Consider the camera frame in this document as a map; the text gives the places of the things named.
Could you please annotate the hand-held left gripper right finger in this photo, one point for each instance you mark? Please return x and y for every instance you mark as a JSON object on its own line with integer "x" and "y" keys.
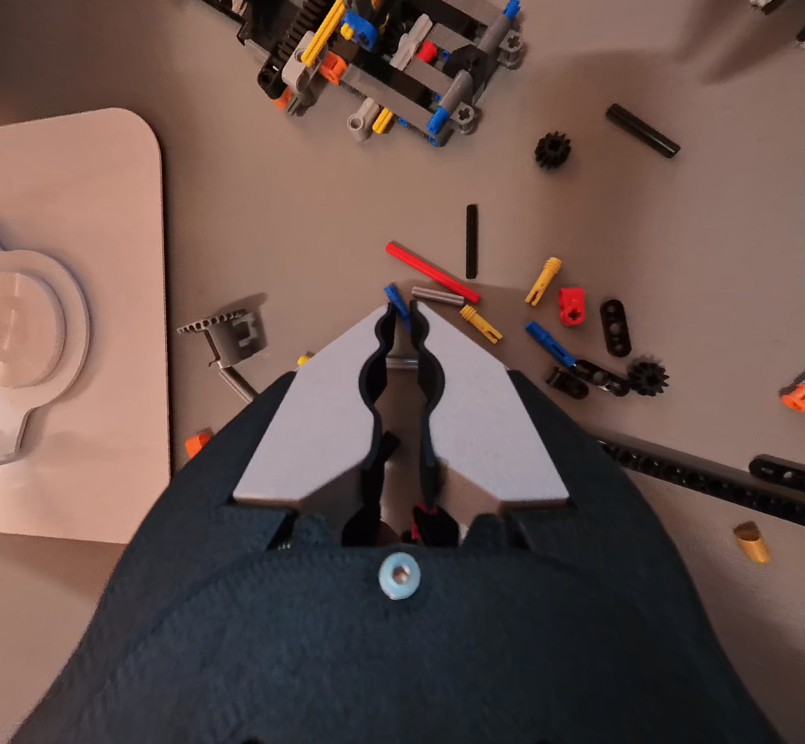
{"x": 497, "y": 436}

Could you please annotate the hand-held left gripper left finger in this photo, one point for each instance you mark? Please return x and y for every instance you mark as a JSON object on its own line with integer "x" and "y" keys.
{"x": 314, "y": 436}

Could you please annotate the blue lego pin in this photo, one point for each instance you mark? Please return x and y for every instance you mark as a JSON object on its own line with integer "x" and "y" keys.
{"x": 550, "y": 344}
{"x": 397, "y": 303}

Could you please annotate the black lego tube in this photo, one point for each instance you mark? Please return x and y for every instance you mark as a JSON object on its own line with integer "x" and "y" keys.
{"x": 641, "y": 130}

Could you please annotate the orange grey lego T connector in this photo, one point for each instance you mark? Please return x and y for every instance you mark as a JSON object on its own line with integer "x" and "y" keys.
{"x": 793, "y": 395}

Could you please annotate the black double-hole lego connector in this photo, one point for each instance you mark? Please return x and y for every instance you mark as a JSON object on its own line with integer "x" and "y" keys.
{"x": 566, "y": 382}

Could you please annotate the orange lego bush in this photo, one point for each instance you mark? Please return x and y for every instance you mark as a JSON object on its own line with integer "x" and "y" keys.
{"x": 196, "y": 444}

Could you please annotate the black bent lego liftarm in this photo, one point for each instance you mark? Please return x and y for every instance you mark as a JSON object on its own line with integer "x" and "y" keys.
{"x": 600, "y": 376}

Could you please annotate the grey lego differential gear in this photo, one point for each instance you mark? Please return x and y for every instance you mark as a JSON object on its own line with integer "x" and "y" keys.
{"x": 229, "y": 335}

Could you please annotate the red lego connector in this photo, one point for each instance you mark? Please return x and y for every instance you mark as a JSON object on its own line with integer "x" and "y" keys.
{"x": 571, "y": 305}

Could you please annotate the short grey lego axle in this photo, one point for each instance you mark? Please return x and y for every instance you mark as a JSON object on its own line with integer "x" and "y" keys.
{"x": 438, "y": 296}

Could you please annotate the black three-hole lego liftarm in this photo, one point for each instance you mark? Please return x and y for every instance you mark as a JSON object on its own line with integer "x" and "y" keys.
{"x": 615, "y": 327}

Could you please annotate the black lego gear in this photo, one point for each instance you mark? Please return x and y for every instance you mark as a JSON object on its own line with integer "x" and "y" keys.
{"x": 646, "y": 375}
{"x": 552, "y": 149}

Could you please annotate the red lego axle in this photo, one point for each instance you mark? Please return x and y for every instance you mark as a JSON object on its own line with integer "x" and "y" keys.
{"x": 432, "y": 272}

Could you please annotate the black lego axle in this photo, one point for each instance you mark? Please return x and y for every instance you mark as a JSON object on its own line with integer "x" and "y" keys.
{"x": 471, "y": 241}

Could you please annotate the long black lego beam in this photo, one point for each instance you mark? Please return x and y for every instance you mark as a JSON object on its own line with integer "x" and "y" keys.
{"x": 692, "y": 473}

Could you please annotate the gold lego tube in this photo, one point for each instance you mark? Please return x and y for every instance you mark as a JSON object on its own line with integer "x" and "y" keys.
{"x": 751, "y": 541}

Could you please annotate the short black lego beam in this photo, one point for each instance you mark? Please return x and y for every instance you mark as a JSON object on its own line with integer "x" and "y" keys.
{"x": 777, "y": 470}

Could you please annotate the partly built lego chassis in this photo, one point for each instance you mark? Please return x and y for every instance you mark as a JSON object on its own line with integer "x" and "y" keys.
{"x": 377, "y": 46}

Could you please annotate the white base board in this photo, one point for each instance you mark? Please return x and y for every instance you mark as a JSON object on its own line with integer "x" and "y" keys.
{"x": 94, "y": 190}

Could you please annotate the round clear disc mount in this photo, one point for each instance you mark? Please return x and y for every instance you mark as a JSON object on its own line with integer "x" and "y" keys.
{"x": 31, "y": 329}

